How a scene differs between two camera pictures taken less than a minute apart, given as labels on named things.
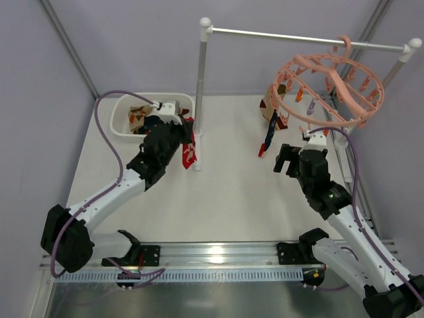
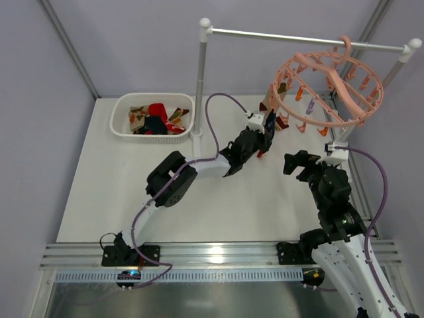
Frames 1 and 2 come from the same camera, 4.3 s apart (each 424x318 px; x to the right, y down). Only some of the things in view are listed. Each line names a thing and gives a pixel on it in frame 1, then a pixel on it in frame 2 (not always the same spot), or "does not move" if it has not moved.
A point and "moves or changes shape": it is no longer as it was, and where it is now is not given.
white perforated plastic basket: [122, 103] does not move
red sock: [189, 150] moves or changes shape
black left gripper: [182, 129] to [262, 140]
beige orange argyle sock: [136, 115] does not move
